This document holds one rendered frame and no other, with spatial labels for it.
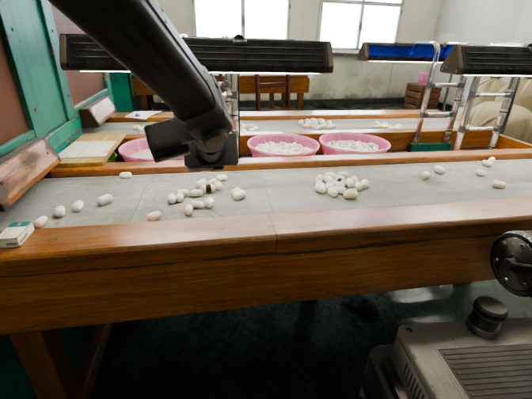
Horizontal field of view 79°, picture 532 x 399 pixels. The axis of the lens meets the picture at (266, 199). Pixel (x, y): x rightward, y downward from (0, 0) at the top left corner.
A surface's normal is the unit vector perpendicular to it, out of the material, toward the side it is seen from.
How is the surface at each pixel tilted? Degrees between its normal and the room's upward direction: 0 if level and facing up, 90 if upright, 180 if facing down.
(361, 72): 90
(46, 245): 0
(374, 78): 91
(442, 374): 0
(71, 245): 0
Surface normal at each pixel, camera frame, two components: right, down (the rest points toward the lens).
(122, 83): 0.26, 0.44
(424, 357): 0.03, -0.90
